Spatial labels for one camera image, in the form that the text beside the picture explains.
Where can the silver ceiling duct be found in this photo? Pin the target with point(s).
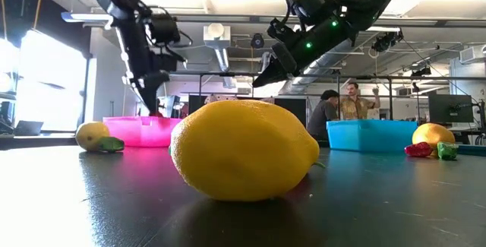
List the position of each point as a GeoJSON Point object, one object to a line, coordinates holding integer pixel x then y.
{"type": "Point", "coordinates": [326, 62]}

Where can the yellow lemon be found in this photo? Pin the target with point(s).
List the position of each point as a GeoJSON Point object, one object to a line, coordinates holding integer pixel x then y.
{"type": "Point", "coordinates": [89, 135]}
{"type": "Point", "coordinates": [243, 152]}
{"type": "Point", "coordinates": [433, 133]}

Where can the black workstation frame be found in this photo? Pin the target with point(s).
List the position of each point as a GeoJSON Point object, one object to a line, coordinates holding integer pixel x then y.
{"type": "Point", "coordinates": [235, 74]}

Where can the silver ceiling pipe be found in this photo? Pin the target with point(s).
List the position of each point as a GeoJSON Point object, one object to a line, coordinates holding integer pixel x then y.
{"type": "Point", "coordinates": [224, 64]}

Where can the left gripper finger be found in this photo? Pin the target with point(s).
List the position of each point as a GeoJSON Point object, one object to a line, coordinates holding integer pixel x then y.
{"type": "Point", "coordinates": [158, 87]}
{"type": "Point", "coordinates": [146, 91]}

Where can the person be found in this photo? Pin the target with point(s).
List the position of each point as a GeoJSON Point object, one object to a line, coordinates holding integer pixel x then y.
{"type": "Point", "coordinates": [355, 108]}
{"type": "Point", "coordinates": [320, 118]}

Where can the pink plastic basket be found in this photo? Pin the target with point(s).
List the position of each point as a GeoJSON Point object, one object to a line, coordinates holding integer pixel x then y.
{"type": "Point", "coordinates": [140, 133]}

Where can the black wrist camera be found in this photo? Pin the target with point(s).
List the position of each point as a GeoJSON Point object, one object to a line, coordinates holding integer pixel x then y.
{"type": "Point", "coordinates": [164, 29]}
{"type": "Point", "coordinates": [283, 30]}

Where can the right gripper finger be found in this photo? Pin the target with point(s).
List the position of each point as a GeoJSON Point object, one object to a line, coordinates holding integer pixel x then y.
{"type": "Point", "coordinates": [269, 74]}
{"type": "Point", "coordinates": [279, 76]}

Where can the black overhead camera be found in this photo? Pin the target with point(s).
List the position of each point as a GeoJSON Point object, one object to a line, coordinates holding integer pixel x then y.
{"type": "Point", "coordinates": [257, 41]}

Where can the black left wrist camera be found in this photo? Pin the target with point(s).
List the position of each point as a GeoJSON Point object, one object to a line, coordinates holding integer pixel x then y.
{"type": "Point", "coordinates": [164, 29]}

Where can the black panel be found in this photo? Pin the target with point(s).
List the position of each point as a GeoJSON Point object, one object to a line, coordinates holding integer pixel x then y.
{"type": "Point", "coordinates": [292, 110]}

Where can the blue plastic basket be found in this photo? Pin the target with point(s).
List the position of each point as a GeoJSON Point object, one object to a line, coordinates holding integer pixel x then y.
{"type": "Point", "coordinates": [370, 137]}

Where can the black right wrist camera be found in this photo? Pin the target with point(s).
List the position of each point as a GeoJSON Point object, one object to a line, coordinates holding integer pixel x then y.
{"type": "Point", "coordinates": [283, 30]}

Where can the grey laptop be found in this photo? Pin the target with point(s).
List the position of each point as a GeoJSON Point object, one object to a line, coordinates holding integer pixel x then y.
{"type": "Point", "coordinates": [28, 128]}

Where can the black ceiling fixture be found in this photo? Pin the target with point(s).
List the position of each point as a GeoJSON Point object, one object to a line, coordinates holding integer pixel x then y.
{"type": "Point", "coordinates": [387, 41]}

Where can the small red bell pepper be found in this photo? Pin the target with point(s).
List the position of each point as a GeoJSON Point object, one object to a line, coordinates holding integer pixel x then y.
{"type": "Point", "coordinates": [417, 149]}

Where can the white wall vent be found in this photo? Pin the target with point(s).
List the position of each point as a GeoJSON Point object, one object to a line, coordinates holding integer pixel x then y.
{"type": "Point", "coordinates": [472, 54]}

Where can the black desktop monitor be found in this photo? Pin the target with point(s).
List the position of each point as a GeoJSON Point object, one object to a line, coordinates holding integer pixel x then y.
{"type": "Point", "coordinates": [450, 108]}

